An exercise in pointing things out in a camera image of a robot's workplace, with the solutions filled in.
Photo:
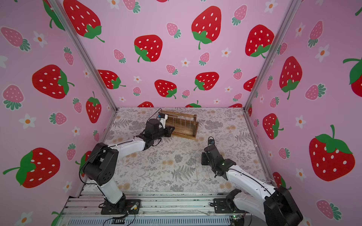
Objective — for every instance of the aluminium corner post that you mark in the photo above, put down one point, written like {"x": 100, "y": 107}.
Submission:
{"x": 60, "y": 12}
{"x": 279, "y": 36}

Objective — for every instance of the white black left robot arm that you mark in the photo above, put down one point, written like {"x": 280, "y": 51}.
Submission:
{"x": 101, "y": 165}

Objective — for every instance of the aluminium corner post left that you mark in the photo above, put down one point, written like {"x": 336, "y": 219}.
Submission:
{"x": 60, "y": 12}

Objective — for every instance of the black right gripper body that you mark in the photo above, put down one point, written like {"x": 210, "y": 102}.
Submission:
{"x": 208, "y": 155}

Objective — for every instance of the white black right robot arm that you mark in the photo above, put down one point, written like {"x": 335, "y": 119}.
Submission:
{"x": 273, "y": 205}

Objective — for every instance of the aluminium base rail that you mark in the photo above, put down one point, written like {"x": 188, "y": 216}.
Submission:
{"x": 155, "y": 209}

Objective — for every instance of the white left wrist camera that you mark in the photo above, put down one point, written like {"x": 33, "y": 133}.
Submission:
{"x": 163, "y": 118}

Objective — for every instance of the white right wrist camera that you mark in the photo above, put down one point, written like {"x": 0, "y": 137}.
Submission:
{"x": 211, "y": 142}

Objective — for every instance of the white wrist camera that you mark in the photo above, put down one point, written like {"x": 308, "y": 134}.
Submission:
{"x": 163, "y": 118}
{"x": 211, "y": 142}

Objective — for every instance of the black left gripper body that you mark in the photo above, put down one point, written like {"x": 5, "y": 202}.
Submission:
{"x": 165, "y": 132}

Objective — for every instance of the wooden jewelry display stand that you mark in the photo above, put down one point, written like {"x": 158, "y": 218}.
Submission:
{"x": 186, "y": 125}

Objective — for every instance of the aluminium corner post right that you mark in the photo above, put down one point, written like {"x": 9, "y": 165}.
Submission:
{"x": 279, "y": 36}

